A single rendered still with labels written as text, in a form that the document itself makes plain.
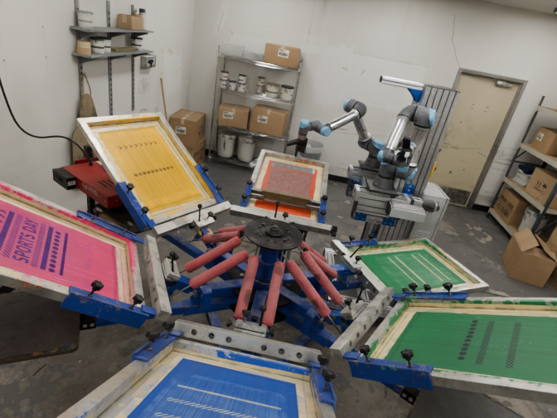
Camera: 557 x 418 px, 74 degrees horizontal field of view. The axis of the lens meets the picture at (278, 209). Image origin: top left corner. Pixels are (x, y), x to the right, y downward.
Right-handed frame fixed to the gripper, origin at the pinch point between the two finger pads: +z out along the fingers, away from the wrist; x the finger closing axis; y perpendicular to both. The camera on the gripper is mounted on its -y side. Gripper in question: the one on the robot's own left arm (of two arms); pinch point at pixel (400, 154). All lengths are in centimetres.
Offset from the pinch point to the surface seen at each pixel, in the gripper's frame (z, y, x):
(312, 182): -36, 42, 69
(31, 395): 147, 146, 166
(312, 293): 90, 49, 14
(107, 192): 79, 35, 163
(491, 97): -447, -6, -47
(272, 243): 87, 32, 38
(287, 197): 3, 42, 72
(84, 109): 2, 3, 280
